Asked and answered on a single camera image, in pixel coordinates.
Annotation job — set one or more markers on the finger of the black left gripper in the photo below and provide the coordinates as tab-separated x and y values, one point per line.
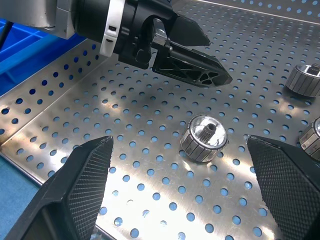
212	67
191	33

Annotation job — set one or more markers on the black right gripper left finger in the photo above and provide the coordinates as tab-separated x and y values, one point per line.
82	185

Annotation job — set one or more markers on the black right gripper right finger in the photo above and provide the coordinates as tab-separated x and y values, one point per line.
287	185

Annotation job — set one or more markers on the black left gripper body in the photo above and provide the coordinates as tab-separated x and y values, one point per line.
136	30

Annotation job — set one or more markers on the ribbed metal roller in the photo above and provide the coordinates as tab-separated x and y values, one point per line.
312	140
203	145
302	85

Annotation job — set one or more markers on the perforated steel tray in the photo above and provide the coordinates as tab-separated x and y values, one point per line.
150	100

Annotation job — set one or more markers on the blue plastic compartment tray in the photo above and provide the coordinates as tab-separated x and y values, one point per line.
20	57

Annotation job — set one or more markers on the blue plastic table cover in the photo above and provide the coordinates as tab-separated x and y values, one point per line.
12	197

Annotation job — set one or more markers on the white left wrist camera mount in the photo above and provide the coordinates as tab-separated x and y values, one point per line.
111	37

